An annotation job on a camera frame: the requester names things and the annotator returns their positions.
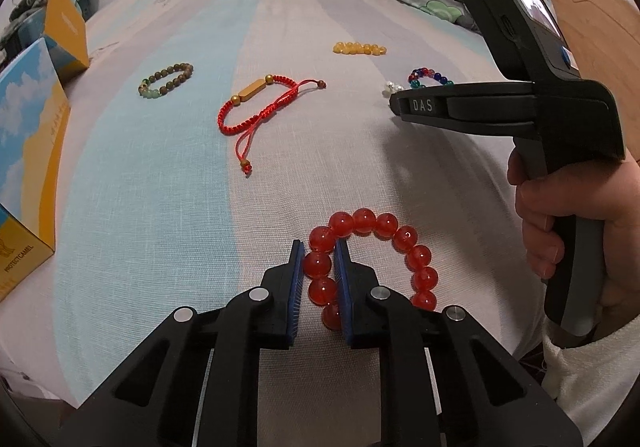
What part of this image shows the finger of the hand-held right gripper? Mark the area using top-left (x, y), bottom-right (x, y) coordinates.
top-left (389, 81), bottom-right (539, 128)

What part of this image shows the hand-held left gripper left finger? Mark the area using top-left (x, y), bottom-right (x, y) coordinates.
top-left (50, 239), bottom-right (307, 447)

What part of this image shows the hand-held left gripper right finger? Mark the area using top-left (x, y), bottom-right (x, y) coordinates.
top-left (334, 239), bottom-right (586, 447)

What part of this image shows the multicolour glass bead bracelet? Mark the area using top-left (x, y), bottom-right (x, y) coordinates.
top-left (407, 67), bottom-right (455, 90)

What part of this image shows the red round bead bracelet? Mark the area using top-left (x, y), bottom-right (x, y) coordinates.
top-left (302, 208), bottom-right (440, 330)

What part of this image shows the yellow amber bead bracelet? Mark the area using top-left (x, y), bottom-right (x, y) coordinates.
top-left (333, 41), bottom-right (388, 56)

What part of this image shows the red cord bracelet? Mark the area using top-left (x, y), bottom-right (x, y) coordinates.
top-left (217, 73), bottom-right (327, 175)

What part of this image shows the brown wooden bead bracelet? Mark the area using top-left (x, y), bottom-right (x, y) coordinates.
top-left (138, 62), bottom-right (195, 99)

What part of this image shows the blue and yellow cardboard box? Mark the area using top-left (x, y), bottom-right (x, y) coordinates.
top-left (0, 0), bottom-right (92, 304)

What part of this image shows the person's right forearm white sleeve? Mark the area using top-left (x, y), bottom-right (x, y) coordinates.
top-left (541, 334), bottom-right (640, 447)

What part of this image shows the person's right hand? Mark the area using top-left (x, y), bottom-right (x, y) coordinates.
top-left (507, 147), bottom-right (640, 344)

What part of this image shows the floral quilt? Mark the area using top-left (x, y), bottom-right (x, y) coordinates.
top-left (379, 0), bottom-right (483, 34)

